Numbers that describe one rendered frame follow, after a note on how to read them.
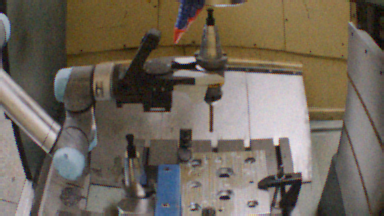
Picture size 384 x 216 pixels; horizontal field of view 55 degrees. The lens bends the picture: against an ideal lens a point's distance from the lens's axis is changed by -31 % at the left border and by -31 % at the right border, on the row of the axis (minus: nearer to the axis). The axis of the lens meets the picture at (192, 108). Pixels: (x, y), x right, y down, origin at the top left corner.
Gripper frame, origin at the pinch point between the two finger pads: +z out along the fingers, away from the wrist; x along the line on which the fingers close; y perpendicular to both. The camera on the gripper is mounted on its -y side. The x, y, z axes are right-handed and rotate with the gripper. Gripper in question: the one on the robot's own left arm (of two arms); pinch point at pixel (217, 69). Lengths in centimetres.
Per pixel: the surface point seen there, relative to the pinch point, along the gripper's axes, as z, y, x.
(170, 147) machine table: -12, 44, -39
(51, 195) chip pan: -62, 66, -32
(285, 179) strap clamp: 18.8, 33.0, -5.9
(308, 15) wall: 47, 17, -101
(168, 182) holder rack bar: -8.5, 11.0, 20.5
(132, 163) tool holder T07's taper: -14.0, 5.3, 23.0
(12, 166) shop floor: -144, 133, -130
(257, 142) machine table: 14, 44, -41
